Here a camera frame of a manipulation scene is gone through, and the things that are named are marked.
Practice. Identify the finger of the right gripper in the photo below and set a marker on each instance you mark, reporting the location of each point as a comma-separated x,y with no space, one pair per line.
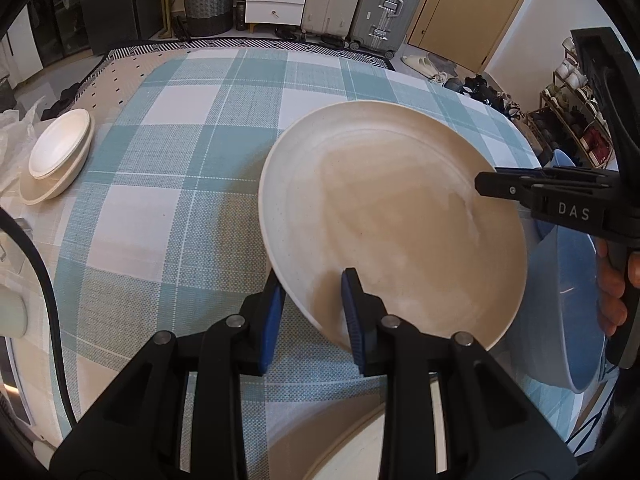
526,185

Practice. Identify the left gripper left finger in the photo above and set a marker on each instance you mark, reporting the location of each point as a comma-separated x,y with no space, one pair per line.
242,344

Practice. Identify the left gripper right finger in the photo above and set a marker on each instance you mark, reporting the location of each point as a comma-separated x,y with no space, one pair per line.
384,344

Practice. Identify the large cream plate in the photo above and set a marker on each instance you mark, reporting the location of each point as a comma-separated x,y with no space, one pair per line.
388,191

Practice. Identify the blue bowl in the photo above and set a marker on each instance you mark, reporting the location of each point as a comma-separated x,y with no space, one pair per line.
556,338

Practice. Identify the right hand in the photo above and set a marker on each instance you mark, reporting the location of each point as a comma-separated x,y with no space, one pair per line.
612,311

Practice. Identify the shoe rack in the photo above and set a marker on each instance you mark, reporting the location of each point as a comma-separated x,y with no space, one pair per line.
568,117

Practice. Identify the teal checked tablecloth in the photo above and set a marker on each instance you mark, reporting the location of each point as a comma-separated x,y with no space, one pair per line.
164,233

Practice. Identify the wooden door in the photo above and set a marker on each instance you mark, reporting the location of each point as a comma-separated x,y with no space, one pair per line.
466,32

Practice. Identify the pale green cup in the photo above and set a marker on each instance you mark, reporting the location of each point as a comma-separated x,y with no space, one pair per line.
13,314

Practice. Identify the silver suitcase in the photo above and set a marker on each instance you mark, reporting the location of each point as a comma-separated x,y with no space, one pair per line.
381,25

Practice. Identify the beige checked tablecloth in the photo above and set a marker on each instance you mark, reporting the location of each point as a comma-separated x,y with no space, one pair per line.
48,221

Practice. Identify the cream shallow bowl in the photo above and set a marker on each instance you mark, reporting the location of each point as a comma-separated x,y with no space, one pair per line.
34,191

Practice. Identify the white foam bowl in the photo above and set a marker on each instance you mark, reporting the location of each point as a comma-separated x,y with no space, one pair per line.
59,142

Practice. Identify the white plastic bag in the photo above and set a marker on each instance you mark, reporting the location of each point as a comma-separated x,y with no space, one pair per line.
18,137

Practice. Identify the woven laundry basket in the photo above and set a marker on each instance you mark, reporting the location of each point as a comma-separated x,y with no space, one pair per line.
206,18

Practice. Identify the black refrigerator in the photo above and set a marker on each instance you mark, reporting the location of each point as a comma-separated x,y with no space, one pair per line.
62,28

